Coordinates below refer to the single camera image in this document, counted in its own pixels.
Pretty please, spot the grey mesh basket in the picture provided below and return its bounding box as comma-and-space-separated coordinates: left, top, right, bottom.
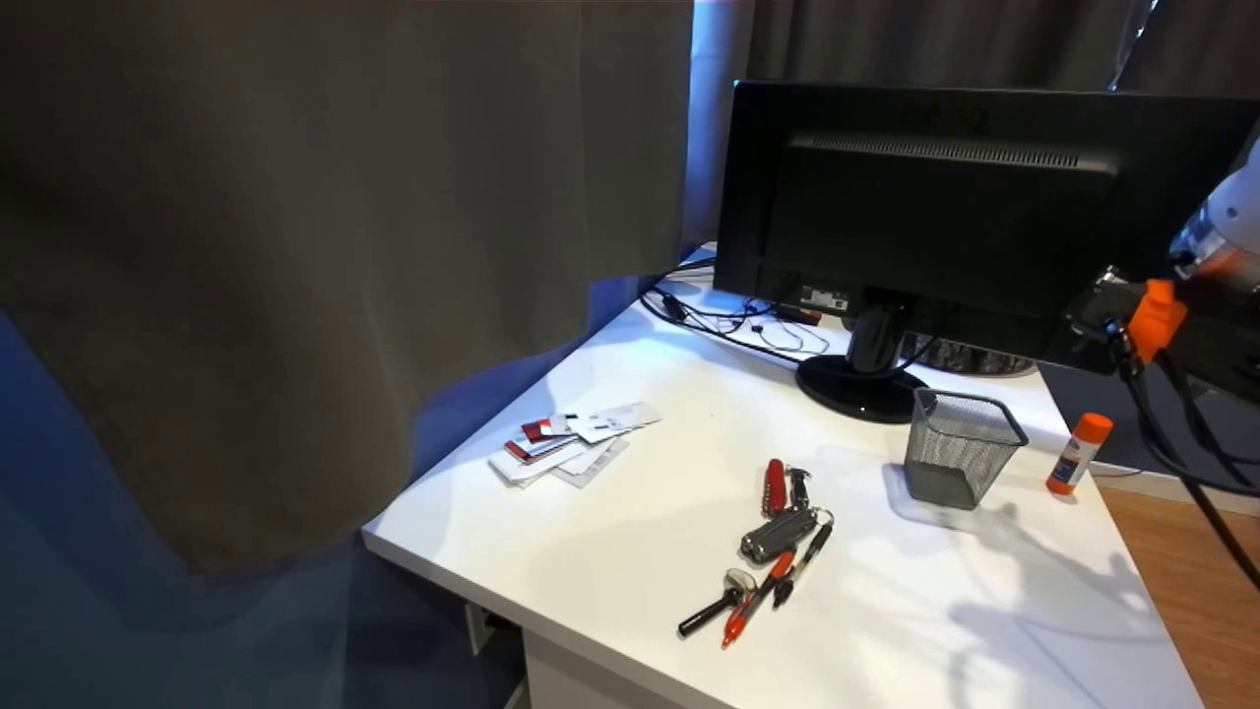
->
901, 388, 1028, 511

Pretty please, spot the orange glue stick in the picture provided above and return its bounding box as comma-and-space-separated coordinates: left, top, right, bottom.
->
1045, 409, 1116, 496

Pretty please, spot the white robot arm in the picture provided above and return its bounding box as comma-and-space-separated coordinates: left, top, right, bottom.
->
1067, 143, 1260, 400

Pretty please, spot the white red cards pile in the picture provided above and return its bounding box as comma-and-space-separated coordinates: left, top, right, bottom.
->
487, 400, 657, 488

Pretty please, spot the white desk with drawers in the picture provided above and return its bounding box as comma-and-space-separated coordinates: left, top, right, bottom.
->
368, 273, 1197, 709

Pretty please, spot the red pocket knife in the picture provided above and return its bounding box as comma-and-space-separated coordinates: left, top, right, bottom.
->
760, 457, 788, 515

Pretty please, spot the black flat usb device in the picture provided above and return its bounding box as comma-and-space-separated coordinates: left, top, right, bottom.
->
742, 508, 814, 563

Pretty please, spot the black white marker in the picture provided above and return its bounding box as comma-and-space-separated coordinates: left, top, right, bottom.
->
676, 567, 758, 639

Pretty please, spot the red pen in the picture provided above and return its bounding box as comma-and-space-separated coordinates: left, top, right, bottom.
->
722, 551, 794, 648

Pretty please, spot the black pen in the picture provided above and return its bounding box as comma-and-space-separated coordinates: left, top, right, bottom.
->
772, 515, 835, 610

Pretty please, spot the black computer monitor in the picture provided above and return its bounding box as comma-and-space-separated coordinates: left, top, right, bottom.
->
717, 80, 1260, 427

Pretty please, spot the grey curtain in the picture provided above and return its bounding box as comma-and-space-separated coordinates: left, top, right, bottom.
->
0, 0, 692, 579

